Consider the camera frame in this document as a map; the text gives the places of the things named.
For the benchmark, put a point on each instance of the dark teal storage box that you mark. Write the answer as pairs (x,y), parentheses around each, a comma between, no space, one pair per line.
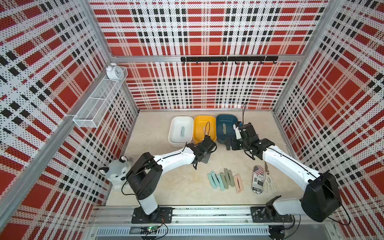
(229,120)

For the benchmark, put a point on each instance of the white storage box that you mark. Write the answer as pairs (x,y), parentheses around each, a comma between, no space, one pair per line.
(175,129)

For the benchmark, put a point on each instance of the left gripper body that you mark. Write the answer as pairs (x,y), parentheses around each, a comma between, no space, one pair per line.
(206,157)

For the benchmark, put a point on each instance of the sage knife middle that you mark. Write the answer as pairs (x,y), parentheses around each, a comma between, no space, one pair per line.
(227,176)

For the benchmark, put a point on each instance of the sage knife left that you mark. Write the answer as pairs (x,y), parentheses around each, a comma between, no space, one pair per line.
(223,181)

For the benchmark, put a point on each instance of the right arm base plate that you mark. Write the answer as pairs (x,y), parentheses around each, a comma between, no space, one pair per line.
(266,215)

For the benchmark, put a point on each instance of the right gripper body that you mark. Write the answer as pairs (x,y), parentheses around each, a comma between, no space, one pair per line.
(237,144)

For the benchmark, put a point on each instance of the white alarm clock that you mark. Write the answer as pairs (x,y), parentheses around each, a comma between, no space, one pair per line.
(114,72)

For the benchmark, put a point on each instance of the black hook rail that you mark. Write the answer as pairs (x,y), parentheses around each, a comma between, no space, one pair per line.
(230,59)

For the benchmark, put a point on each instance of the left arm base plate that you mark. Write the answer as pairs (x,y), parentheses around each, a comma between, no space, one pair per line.
(161,214)

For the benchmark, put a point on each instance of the yellow storage box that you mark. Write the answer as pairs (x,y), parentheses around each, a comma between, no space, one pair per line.
(204,125)

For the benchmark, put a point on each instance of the white wire mesh shelf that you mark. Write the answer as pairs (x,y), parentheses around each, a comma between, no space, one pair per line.
(96,106)

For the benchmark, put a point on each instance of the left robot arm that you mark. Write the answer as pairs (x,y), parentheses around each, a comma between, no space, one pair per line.
(145,174)

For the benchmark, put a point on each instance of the white handled scissors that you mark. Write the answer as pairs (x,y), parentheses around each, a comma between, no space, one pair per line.
(269,185)

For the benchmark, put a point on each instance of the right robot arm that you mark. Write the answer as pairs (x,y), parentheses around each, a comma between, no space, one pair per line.
(321,196)

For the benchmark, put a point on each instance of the husky plush toy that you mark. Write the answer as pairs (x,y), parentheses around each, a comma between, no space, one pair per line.
(116,172)

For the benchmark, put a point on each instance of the green circuit board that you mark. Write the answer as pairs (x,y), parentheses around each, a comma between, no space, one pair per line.
(149,230)

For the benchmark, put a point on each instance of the printed pencil case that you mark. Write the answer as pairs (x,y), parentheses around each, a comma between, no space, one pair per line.
(258,179)

